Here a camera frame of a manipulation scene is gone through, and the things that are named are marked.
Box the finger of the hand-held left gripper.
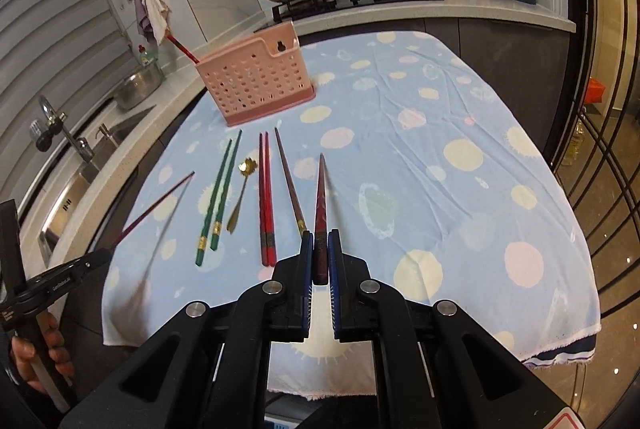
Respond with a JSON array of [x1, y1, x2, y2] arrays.
[[70, 248, 112, 283]]

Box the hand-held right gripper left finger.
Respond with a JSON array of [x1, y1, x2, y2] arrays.
[[60, 231, 315, 429]]

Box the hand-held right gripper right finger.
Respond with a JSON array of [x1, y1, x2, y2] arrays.
[[327, 229, 576, 429]]

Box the dark maroon patterned chopstick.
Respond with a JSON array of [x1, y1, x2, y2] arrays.
[[313, 153, 331, 286]]

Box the red chopstick black bands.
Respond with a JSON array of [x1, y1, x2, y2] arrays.
[[264, 131, 277, 267], [257, 133, 270, 267]]

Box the brown chopstick gold band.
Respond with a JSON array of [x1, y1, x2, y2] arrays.
[[273, 126, 308, 240]]

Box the green chopstick gold band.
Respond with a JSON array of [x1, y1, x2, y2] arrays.
[[194, 138, 235, 267], [209, 129, 244, 252]]

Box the gold spoon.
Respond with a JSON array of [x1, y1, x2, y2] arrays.
[[226, 157, 257, 234]]

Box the pink perforated utensil basket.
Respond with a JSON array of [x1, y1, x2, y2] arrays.
[[195, 21, 317, 127]]

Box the person's left hand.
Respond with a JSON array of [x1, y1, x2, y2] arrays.
[[10, 313, 76, 392]]

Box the stainless steel sink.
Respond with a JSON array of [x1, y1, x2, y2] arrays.
[[37, 106, 158, 260]]

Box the chrome faucet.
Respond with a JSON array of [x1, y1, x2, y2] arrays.
[[30, 95, 96, 162]]

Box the blue dotted tablecloth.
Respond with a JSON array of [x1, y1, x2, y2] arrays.
[[101, 30, 601, 402]]

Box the stainless steel colander bowl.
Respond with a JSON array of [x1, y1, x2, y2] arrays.
[[114, 65, 166, 110]]

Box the green dish soap bottle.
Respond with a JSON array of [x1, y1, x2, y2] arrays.
[[138, 45, 160, 70]]

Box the white window blinds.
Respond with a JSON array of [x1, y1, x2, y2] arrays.
[[0, 0, 146, 204]]

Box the purple hanging towel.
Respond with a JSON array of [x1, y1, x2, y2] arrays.
[[134, 0, 156, 40]]

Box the white hanging towel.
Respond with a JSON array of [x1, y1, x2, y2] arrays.
[[141, 0, 172, 46]]

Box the glass door black grid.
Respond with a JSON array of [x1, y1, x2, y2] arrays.
[[545, 0, 640, 360]]

